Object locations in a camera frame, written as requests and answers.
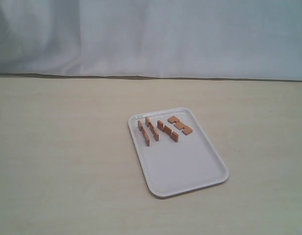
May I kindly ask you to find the wooden notched piece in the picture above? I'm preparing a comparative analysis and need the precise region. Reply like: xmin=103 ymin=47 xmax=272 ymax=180
xmin=157 ymin=120 xmax=179 ymax=142
xmin=145 ymin=117 xmax=159 ymax=141
xmin=137 ymin=120 xmax=150 ymax=147

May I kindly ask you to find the S-shaped wooden block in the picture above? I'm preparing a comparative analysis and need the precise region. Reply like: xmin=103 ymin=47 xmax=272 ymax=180
xmin=168 ymin=116 xmax=193 ymax=135

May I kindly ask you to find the white plastic tray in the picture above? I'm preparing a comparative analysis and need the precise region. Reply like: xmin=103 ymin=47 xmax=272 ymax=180
xmin=128 ymin=107 xmax=229 ymax=198

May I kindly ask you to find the white backdrop cloth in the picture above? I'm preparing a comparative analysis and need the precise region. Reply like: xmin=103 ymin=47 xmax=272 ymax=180
xmin=0 ymin=0 xmax=302 ymax=80

